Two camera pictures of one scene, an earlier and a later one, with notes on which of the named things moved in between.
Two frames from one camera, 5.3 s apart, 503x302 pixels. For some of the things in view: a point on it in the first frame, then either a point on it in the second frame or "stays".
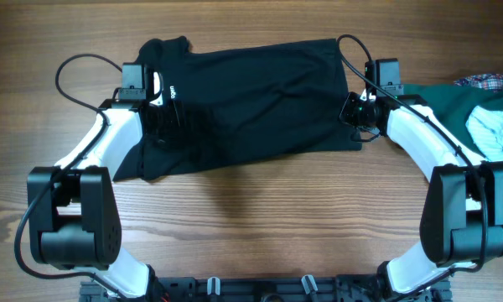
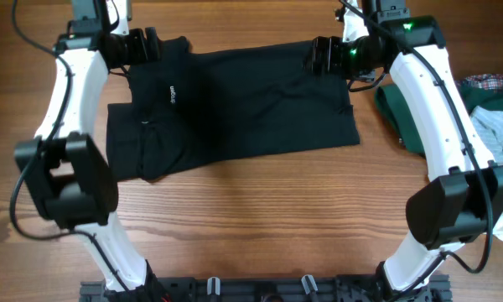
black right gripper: x=346 y=113 to x=332 y=44
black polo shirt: x=261 y=97 stays
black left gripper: x=175 y=117 to x=153 y=44
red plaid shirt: x=495 y=81 stays
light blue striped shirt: x=495 y=132 stays
